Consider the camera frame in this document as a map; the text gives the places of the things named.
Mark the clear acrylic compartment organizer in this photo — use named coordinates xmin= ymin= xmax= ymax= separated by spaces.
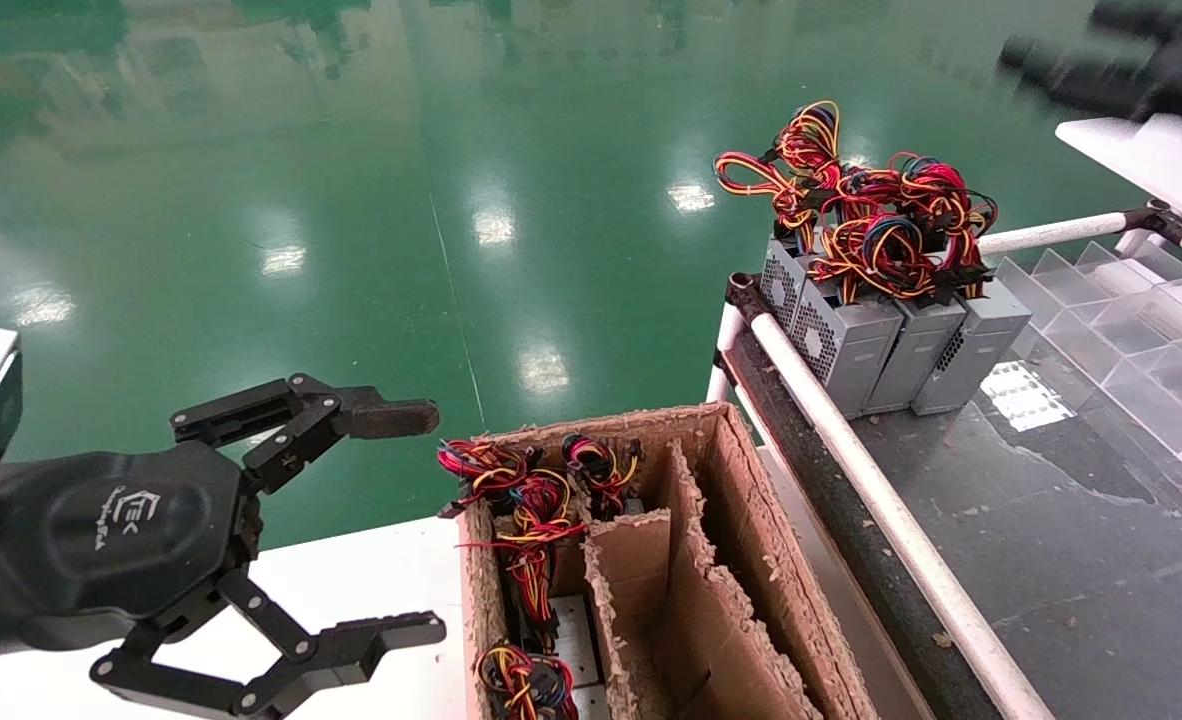
xmin=991 ymin=240 xmax=1182 ymax=481

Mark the grey power supply with cables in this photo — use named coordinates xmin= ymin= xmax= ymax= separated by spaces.
xmin=809 ymin=165 xmax=968 ymax=414
xmin=459 ymin=470 xmax=602 ymax=691
xmin=891 ymin=152 xmax=1034 ymax=417
xmin=476 ymin=643 xmax=580 ymax=720
xmin=438 ymin=438 xmax=542 ymax=519
xmin=559 ymin=432 xmax=644 ymax=521

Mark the white table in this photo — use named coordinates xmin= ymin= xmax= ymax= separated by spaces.
xmin=0 ymin=515 xmax=467 ymax=720
xmin=1056 ymin=112 xmax=1182 ymax=241

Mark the brown cardboard divider box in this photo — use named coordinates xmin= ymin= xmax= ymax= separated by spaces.
xmin=456 ymin=402 xmax=882 ymax=720

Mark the white rack leg pipe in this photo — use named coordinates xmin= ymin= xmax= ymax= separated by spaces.
xmin=706 ymin=300 xmax=747 ymax=403

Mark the long white rack pipe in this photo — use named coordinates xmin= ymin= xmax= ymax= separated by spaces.
xmin=748 ymin=310 xmax=1057 ymax=720

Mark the grey power supply, leftmost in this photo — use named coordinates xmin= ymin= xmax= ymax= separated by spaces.
xmin=716 ymin=100 xmax=904 ymax=419

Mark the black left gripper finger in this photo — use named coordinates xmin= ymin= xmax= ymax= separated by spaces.
xmin=91 ymin=568 xmax=447 ymax=720
xmin=171 ymin=374 xmax=442 ymax=496

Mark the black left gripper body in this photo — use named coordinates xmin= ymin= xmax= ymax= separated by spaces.
xmin=0 ymin=440 xmax=262 ymax=653

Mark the black pipe joint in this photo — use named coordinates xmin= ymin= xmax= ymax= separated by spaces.
xmin=1116 ymin=200 xmax=1182 ymax=249
xmin=726 ymin=272 xmax=767 ymax=321

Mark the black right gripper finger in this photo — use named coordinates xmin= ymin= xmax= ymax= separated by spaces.
xmin=996 ymin=35 xmax=1152 ymax=113
xmin=1091 ymin=0 xmax=1182 ymax=37

